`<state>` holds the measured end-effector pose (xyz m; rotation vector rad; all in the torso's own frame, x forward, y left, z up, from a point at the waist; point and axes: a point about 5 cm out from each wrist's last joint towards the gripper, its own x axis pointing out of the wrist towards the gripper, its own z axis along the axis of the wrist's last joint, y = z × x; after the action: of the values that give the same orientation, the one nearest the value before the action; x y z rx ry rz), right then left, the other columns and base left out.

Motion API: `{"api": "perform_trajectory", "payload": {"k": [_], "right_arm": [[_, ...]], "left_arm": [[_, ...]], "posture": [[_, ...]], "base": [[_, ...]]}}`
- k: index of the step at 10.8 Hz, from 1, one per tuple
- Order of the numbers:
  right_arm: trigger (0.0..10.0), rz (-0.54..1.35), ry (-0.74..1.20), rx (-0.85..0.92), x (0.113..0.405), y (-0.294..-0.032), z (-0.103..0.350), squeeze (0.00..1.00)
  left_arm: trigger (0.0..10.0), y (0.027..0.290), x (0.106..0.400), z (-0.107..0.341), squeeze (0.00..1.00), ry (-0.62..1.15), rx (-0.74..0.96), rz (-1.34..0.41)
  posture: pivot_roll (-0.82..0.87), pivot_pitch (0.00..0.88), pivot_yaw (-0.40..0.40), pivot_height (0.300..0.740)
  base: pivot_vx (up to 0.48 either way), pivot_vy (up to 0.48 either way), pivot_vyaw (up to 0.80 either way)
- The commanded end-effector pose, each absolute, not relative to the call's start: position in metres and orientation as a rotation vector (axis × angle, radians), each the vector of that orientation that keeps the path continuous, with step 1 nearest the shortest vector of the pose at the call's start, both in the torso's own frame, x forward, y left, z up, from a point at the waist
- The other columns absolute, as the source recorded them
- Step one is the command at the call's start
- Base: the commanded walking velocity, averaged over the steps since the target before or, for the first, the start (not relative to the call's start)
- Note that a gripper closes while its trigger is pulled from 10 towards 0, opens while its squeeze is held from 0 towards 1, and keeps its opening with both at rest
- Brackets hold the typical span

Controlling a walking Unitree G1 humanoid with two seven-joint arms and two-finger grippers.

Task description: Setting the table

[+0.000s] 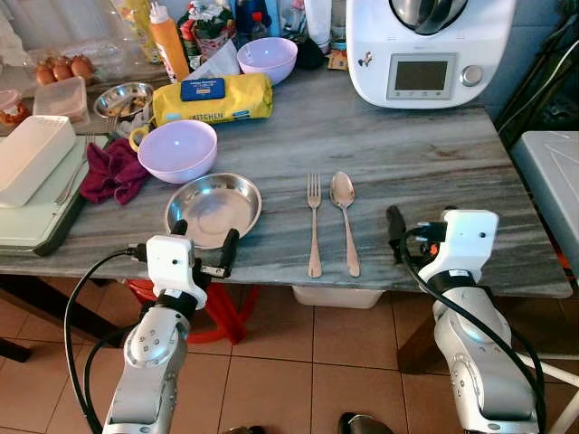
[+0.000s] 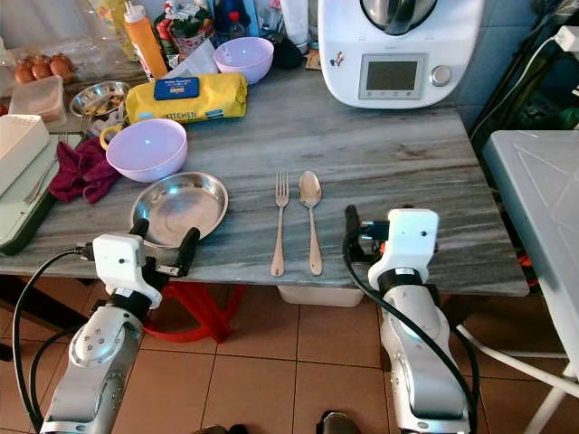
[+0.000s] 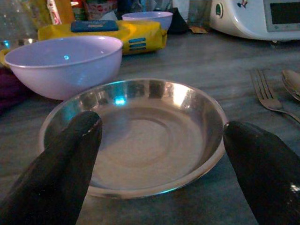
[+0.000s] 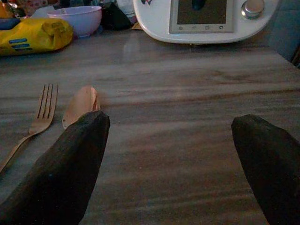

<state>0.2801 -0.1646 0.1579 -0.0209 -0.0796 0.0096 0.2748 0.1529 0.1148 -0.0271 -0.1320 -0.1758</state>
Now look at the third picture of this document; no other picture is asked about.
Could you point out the small lavender plastic bowl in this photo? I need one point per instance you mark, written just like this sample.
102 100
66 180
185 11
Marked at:
161 21

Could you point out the red printed food packet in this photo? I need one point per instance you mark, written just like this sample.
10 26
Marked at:
98 8

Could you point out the small brown paper tag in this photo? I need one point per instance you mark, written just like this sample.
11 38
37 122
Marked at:
199 30

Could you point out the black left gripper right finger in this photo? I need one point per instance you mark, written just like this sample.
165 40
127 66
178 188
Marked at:
264 168

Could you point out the dark blue flat box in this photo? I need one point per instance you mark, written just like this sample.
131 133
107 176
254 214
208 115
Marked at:
93 26

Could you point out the white kitchen appliance with screen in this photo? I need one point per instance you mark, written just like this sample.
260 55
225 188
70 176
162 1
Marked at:
243 18

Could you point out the purple cloth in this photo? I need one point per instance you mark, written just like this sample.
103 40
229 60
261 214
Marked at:
11 91

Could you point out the large lavender plastic bowl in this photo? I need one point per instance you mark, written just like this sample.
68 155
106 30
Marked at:
58 77

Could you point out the steel fork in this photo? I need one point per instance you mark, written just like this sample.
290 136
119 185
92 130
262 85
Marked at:
269 100

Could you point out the clear glass bottle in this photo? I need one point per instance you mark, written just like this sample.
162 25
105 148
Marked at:
14 21

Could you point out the clear drinking glass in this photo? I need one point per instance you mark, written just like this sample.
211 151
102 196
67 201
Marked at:
198 11

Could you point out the yellow snack bag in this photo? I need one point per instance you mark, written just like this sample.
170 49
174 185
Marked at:
66 11

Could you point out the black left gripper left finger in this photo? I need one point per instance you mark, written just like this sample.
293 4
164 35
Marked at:
58 168

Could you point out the black pouch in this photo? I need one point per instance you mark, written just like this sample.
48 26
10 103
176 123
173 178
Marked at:
177 22

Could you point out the yellow plastic food package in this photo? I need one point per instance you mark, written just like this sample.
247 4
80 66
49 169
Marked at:
145 32

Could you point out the steel spoon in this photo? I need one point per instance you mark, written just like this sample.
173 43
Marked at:
291 82

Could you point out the shallow stainless steel plate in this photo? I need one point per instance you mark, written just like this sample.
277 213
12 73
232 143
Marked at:
152 140

